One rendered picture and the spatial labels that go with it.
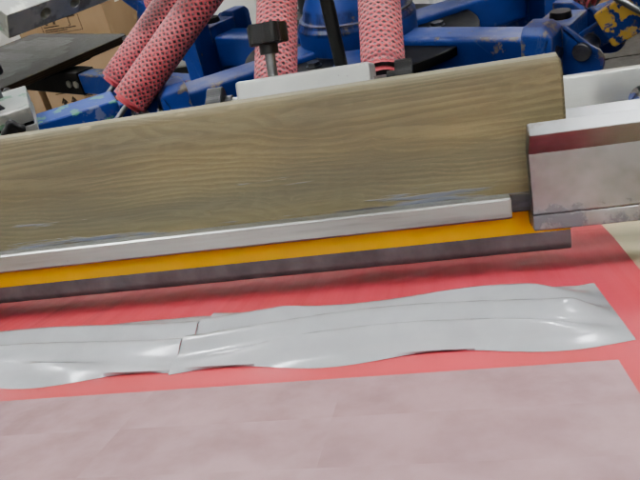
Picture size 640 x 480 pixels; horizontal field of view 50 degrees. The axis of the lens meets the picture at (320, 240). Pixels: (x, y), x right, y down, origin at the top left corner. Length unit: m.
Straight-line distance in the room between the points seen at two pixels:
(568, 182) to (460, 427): 0.17
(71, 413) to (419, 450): 0.14
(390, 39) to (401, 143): 0.44
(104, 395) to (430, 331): 0.13
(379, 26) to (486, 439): 0.63
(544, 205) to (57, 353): 0.24
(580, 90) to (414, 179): 0.25
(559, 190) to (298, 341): 0.15
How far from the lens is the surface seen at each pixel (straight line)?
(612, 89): 0.59
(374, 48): 0.78
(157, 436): 0.24
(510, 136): 0.35
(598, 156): 0.35
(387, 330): 0.28
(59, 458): 0.25
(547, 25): 0.97
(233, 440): 0.23
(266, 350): 0.28
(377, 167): 0.36
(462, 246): 0.37
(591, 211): 0.35
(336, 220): 0.35
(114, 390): 0.29
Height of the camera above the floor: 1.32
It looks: 31 degrees down
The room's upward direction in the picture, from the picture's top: 13 degrees counter-clockwise
